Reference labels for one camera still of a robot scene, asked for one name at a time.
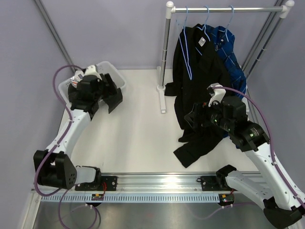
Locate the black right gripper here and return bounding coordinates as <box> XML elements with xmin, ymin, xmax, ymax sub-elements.
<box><xmin>184</xmin><ymin>96</ymin><xmax>234</xmax><ymax>132</ymax></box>

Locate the dark pinstriped shirt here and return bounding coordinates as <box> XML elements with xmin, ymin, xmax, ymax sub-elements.
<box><xmin>67</xmin><ymin>73</ymin><xmax>123</xmax><ymax>114</ymax></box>

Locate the light blue hanger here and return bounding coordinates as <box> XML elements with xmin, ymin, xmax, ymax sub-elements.
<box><xmin>176</xmin><ymin>6</ymin><xmax>193</xmax><ymax>81</ymax></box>
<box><xmin>194</xmin><ymin>6</ymin><xmax>213</xmax><ymax>56</ymax></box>
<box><xmin>218</xmin><ymin>5</ymin><xmax>234</xmax><ymax>42</ymax></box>

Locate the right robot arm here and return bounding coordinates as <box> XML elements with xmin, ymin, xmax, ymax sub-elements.
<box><xmin>184</xmin><ymin>96</ymin><xmax>305</xmax><ymax>229</ymax></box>

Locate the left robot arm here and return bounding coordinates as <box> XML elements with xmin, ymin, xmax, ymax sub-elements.
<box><xmin>33</xmin><ymin>71</ymin><xmax>122</xmax><ymax>197</ymax></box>

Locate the plain black shirt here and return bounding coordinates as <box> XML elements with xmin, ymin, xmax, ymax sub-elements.
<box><xmin>165</xmin><ymin>25</ymin><xmax>231</xmax><ymax>168</ymax></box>

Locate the blue plaid shirt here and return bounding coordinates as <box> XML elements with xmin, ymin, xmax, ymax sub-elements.
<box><xmin>206</xmin><ymin>25</ymin><xmax>246</xmax><ymax>94</ymax></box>

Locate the white plastic basket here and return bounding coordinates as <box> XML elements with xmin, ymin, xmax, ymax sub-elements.
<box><xmin>58</xmin><ymin>61</ymin><xmax>126</xmax><ymax>108</ymax></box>

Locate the metal clothes rack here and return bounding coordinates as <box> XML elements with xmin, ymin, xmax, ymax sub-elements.
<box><xmin>157</xmin><ymin>0</ymin><xmax>295</xmax><ymax>114</ymax></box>

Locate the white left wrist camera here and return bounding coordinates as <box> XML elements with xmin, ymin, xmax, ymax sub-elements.
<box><xmin>84</xmin><ymin>65</ymin><xmax>101</xmax><ymax>79</ymax></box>

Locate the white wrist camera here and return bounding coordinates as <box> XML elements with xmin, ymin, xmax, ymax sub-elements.
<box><xmin>207</xmin><ymin>83</ymin><xmax>226</xmax><ymax>107</ymax></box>
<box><xmin>84</xmin><ymin>65</ymin><xmax>101</xmax><ymax>79</ymax></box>

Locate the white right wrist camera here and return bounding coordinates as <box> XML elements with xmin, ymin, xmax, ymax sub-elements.
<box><xmin>207</xmin><ymin>83</ymin><xmax>226</xmax><ymax>107</ymax></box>

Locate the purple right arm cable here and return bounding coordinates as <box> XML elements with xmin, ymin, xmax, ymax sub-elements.
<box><xmin>212</xmin><ymin>86</ymin><xmax>305</xmax><ymax>208</ymax></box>

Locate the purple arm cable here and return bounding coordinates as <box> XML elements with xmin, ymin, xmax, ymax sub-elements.
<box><xmin>212</xmin><ymin>86</ymin><xmax>305</xmax><ymax>208</ymax></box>
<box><xmin>34</xmin><ymin>64</ymin><xmax>101</xmax><ymax>227</ymax></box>

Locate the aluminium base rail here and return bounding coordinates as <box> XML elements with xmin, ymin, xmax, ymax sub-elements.
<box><xmin>38</xmin><ymin>171</ymin><xmax>230</xmax><ymax>195</ymax></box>

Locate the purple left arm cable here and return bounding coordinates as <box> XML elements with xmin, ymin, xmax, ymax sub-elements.
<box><xmin>34</xmin><ymin>64</ymin><xmax>101</xmax><ymax>227</ymax></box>

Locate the perforated cable duct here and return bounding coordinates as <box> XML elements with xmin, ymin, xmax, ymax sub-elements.
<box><xmin>41</xmin><ymin>193</ymin><xmax>220</xmax><ymax>203</ymax></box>

